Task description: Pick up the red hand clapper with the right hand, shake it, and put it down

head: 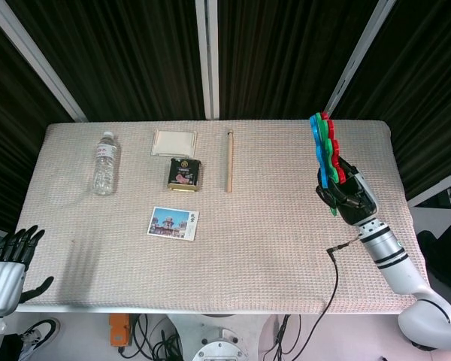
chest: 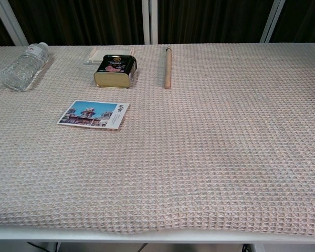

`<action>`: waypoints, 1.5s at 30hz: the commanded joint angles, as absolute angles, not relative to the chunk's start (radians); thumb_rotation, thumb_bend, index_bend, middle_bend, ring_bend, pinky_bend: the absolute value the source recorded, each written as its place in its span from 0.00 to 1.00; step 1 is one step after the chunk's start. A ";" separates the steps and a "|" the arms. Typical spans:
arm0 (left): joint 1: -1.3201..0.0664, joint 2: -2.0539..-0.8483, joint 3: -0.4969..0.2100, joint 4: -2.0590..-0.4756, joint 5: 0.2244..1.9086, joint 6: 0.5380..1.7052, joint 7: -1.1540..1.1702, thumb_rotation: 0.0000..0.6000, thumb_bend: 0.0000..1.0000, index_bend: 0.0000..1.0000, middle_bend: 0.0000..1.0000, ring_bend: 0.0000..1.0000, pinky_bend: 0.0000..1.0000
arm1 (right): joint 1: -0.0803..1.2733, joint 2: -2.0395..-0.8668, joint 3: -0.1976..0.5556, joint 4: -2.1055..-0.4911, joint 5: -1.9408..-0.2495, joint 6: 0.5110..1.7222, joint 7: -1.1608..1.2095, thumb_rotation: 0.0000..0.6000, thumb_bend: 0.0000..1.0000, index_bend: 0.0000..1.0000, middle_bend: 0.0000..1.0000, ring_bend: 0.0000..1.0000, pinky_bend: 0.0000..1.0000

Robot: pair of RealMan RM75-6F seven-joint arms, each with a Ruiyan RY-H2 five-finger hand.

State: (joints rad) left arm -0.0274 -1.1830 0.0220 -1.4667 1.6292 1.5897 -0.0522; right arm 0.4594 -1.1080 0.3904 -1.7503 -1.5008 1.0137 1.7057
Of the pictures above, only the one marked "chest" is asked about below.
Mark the aluminium frame post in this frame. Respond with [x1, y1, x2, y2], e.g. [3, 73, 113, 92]
[259, 0, 286, 44]
[141, 0, 159, 45]
[0, 0, 30, 47]

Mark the white plastic tray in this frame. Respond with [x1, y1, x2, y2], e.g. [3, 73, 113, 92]
[83, 46, 136, 66]

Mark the beige waffle weave tablecloth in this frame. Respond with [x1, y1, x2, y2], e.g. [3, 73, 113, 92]
[0, 43, 315, 238]

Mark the black luncheon meat can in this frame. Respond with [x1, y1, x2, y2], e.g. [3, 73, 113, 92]
[93, 54, 138, 90]

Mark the wooden stick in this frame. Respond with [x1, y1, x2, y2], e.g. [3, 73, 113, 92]
[163, 46, 173, 89]

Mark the building photo postcard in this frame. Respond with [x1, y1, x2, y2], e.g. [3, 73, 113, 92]
[57, 100, 131, 131]

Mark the black curtain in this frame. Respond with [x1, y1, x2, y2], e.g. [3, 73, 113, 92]
[0, 0, 315, 48]

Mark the clear plastic water bottle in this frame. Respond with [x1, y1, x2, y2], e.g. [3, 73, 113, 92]
[1, 41, 50, 93]

